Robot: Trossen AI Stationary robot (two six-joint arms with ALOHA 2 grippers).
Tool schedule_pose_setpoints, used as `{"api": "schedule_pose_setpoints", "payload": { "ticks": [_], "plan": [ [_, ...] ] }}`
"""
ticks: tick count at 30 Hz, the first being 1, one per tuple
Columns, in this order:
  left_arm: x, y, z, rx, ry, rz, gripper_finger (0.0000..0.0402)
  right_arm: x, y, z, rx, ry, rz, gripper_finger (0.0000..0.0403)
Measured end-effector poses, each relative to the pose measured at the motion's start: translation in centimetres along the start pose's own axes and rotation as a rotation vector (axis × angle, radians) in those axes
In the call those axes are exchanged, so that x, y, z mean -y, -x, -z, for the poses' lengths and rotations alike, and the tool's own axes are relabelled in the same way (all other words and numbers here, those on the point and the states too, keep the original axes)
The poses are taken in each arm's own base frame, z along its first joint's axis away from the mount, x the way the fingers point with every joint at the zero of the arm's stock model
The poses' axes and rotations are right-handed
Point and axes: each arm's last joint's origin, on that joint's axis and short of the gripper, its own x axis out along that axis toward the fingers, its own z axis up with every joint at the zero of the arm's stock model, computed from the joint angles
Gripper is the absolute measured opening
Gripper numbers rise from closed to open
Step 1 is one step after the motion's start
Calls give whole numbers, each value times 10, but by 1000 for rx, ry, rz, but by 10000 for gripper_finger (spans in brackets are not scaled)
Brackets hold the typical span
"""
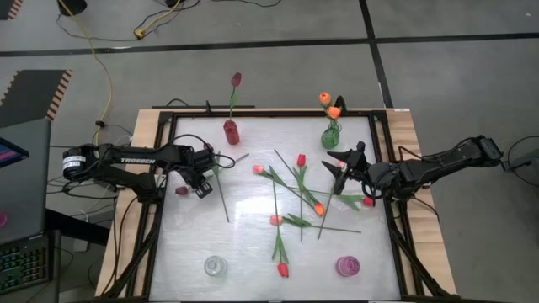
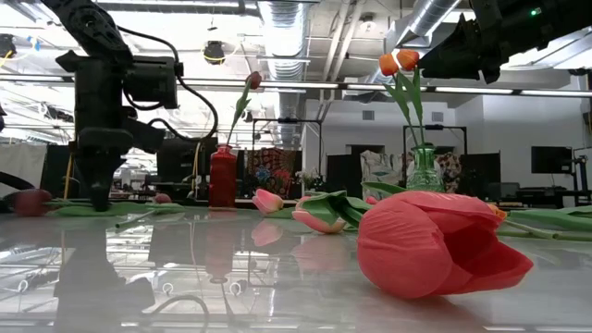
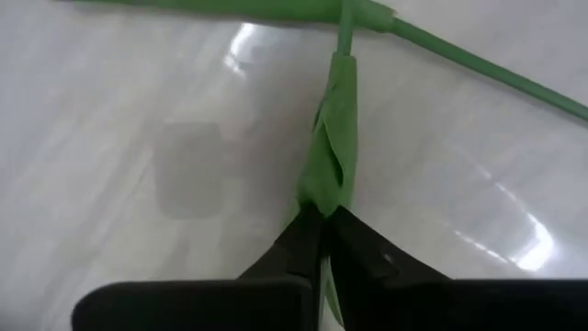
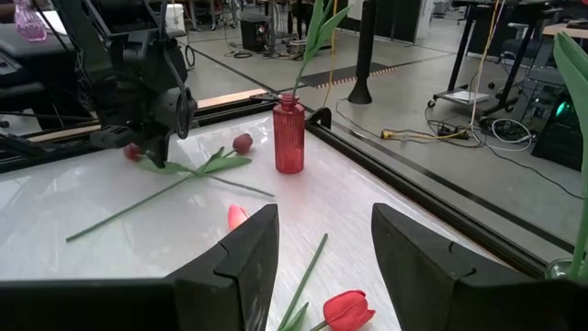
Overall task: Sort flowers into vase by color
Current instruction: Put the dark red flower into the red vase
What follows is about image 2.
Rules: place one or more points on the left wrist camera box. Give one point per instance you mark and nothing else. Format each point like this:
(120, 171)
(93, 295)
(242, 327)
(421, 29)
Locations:
(152, 83)

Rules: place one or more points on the slanted silver ventilation duct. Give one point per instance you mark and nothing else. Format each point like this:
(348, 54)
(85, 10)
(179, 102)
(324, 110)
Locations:
(430, 16)

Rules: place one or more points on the black stand frame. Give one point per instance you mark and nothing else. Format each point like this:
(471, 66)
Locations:
(444, 127)

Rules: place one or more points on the pink tulip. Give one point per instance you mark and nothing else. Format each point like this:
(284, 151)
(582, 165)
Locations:
(267, 201)
(319, 225)

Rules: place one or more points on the red ribbed vase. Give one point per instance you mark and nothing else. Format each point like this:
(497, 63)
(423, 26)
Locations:
(223, 176)

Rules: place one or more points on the white hanging sheet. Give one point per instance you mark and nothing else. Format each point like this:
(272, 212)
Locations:
(20, 162)

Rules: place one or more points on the colourful patterned tapestry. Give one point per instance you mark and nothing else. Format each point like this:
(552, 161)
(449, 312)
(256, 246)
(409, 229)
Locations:
(270, 171)

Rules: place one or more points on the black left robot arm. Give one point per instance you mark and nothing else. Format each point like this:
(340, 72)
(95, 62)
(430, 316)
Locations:
(88, 23)

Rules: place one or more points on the wide silver ventilation duct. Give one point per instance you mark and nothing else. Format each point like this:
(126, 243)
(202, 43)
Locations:
(284, 37)

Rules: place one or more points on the grey wall vent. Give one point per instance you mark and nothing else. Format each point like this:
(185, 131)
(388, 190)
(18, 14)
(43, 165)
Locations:
(437, 116)
(368, 115)

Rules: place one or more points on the dark desk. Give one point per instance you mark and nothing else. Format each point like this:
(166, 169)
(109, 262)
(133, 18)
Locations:
(546, 192)

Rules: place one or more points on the white patterned cloth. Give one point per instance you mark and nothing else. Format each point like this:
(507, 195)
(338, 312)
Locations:
(377, 168)

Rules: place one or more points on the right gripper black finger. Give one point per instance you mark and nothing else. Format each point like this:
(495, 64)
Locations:
(448, 55)

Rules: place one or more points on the dark floral cloth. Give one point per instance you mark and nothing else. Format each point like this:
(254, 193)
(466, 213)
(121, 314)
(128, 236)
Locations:
(451, 168)

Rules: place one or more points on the green glass vase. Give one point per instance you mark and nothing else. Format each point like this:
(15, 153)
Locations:
(424, 176)

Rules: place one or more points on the large maroon tulip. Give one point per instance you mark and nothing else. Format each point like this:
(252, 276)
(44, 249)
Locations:
(30, 203)

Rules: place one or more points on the black ceiling box device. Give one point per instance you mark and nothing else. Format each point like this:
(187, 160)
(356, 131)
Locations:
(5, 45)

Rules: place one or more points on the black wall monitor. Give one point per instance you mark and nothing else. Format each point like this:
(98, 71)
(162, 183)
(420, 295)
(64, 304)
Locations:
(551, 159)

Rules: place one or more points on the white round ceiling detector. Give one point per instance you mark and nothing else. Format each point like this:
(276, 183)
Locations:
(367, 23)

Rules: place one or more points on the black ceiling dome device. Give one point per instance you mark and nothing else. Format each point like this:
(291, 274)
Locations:
(213, 52)

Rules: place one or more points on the ceiling light rail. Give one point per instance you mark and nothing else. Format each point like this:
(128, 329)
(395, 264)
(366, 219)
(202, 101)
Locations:
(324, 85)

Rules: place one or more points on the red tulip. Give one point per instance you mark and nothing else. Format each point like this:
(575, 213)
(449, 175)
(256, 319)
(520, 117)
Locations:
(416, 250)

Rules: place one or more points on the black aluminium table frame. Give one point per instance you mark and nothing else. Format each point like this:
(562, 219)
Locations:
(196, 202)

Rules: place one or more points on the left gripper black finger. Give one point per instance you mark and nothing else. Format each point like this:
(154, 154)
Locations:
(99, 185)

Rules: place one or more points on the black panel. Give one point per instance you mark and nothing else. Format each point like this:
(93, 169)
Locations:
(481, 173)
(344, 176)
(53, 171)

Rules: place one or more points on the small potted flower plant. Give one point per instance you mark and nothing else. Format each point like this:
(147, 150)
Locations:
(309, 178)

